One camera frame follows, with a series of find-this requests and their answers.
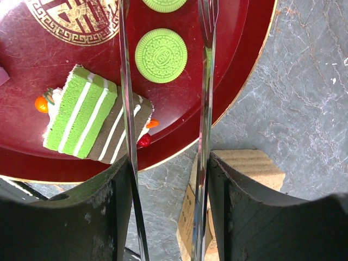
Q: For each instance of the dark red round tray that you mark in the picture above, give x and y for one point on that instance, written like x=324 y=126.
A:
x=41 y=41

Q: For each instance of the pink layered cake slice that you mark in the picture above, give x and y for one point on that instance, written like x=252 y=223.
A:
x=4 y=76

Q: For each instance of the green sandwich cookie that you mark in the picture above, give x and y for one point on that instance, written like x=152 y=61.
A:
x=161 y=55
x=164 y=6

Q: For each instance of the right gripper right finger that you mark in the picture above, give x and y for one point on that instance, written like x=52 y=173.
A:
x=254 y=222

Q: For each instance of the wooden block with label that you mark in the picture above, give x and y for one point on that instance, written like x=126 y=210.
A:
x=252 y=163

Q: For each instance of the green layered cake slice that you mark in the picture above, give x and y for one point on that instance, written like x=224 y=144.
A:
x=77 y=112

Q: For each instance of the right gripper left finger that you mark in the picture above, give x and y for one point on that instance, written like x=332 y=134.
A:
x=87 y=222

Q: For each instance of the brown layered cake slice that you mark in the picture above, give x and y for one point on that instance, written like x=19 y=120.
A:
x=110 y=144

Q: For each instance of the metal serving tongs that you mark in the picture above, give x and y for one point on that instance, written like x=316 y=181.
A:
x=208 y=15

